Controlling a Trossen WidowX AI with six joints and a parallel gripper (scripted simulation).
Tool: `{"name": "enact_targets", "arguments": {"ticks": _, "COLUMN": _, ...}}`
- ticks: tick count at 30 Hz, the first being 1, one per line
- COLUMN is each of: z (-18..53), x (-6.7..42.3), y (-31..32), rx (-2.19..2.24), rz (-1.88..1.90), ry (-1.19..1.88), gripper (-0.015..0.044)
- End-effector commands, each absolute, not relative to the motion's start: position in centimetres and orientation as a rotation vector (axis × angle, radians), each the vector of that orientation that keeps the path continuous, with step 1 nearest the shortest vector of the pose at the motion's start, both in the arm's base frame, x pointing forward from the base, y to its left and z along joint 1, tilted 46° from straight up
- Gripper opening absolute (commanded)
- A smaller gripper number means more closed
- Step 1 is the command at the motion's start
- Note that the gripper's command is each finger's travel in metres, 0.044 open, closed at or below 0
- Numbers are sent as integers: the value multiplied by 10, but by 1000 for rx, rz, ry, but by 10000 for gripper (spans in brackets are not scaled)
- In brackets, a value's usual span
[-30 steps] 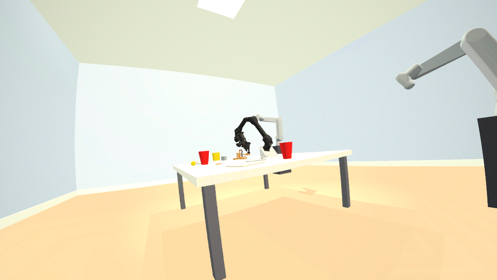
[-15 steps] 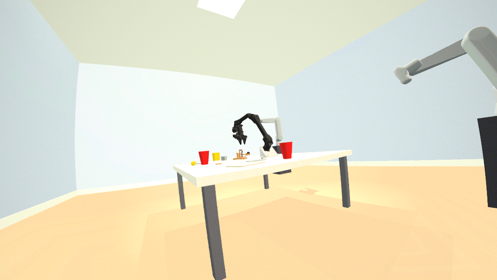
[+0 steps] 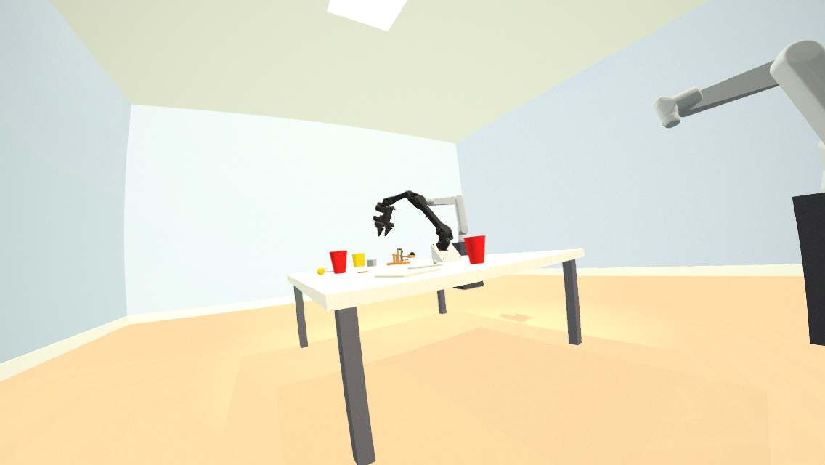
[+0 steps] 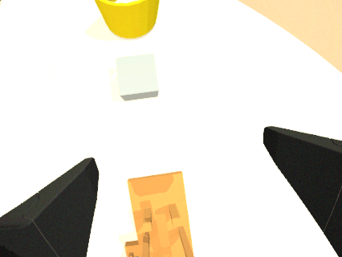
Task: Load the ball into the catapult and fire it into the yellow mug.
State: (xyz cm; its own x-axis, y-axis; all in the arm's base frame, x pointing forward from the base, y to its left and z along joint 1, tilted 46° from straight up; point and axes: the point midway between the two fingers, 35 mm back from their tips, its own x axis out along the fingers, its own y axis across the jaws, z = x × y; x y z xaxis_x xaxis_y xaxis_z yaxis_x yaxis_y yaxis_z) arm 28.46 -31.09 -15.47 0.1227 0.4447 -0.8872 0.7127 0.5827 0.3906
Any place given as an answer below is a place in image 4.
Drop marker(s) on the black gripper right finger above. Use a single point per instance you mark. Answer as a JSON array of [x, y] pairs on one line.
[[312, 165]]

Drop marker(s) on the yellow cup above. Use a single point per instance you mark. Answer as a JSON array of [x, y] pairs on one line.
[[129, 19]]

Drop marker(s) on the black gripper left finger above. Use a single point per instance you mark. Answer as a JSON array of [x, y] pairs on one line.
[[57, 220]]

